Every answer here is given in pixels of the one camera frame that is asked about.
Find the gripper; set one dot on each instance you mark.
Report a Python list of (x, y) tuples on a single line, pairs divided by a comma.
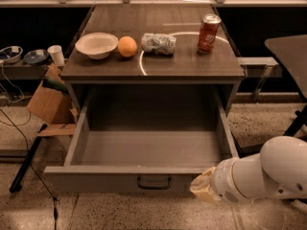
[(224, 180)]

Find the grey top drawer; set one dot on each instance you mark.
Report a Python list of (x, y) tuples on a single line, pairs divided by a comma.
[(137, 139)]

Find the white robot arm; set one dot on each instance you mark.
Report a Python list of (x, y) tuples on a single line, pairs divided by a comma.
[(277, 171)]

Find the black stand leg right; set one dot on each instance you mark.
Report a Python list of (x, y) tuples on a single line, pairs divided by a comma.
[(299, 121)]

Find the crumpled chip bag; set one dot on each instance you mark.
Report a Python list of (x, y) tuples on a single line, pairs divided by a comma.
[(158, 43)]

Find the orange fruit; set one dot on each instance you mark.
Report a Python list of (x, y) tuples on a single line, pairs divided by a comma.
[(127, 46)]

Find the red soda can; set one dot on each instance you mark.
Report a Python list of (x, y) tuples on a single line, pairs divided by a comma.
[(209, 26)]

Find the dark round side table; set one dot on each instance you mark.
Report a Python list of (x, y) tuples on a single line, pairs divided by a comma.
[(291, 52)]

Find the brown cardboard box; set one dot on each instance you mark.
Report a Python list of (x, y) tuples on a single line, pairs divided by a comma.
[(55, 109)]

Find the white paper bowl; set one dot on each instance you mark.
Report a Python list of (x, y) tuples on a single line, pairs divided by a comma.
[(97, 45)]

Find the black floor bar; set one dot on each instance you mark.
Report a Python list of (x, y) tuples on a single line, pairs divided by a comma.
[(16, 184)]

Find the white paper cup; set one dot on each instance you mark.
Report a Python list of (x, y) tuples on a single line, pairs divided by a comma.
[(56, 54)]

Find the blue bowl right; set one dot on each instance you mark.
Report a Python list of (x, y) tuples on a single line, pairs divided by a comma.
[(36, 57)]

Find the blue bowl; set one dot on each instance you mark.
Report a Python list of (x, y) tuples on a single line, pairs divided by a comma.
[(11, 54), (36, 57)]

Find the blue bowl left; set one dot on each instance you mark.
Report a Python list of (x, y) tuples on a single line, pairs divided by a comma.
[(11, 54)]

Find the grey side shelf bracket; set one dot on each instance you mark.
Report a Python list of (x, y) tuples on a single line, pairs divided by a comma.
[(260, 68)]

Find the green handled tool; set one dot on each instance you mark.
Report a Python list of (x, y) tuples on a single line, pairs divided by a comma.
[(52, 83)]

